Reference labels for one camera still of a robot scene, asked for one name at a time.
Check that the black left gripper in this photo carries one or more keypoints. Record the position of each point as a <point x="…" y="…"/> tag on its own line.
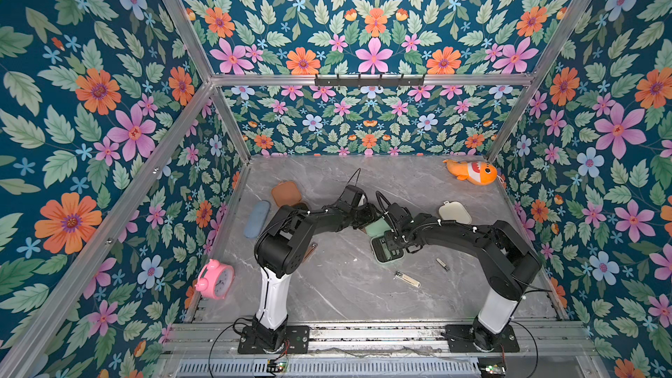
<point x="369" y="210"/>

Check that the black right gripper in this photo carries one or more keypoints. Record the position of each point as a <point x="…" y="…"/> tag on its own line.
<point x="391" y="234"/>

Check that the green nail clipper case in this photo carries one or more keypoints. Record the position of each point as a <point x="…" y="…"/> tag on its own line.
<point x="383" y="252"/>

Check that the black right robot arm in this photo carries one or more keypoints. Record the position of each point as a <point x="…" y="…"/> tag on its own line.
<point x="508" y="262"/>

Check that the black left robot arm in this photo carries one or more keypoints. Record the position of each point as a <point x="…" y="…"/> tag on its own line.
<point x="281" y="248"/>

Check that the cream large nail clipper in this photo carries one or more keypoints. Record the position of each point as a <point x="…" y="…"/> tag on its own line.
<point x="407" y="279"/>

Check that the small silver nail clipper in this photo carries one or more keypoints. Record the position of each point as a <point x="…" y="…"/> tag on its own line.
<point x="442" y="264"/>

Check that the cream nail clipper case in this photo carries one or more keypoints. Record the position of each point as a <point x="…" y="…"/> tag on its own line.
<point x="454" y="211"/>

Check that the brown nail clipper case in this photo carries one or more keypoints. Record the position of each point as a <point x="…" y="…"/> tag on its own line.
<point x="288" y="194"/>

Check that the orange clownfish plush toy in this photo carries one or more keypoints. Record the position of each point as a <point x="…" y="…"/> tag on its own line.
<point x="477" y="172"/>

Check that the blue oval case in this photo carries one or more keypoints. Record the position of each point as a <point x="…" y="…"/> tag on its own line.
<point x="256" y="220"/>

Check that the pink alarm clock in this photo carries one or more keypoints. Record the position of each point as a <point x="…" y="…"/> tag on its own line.
<point x="215" y="280"/>

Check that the black hook rail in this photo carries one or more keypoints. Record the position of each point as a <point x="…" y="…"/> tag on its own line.
<point x="360" y="80"/>

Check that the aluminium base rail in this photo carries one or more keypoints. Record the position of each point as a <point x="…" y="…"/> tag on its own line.
<point x="439" y="337"/>

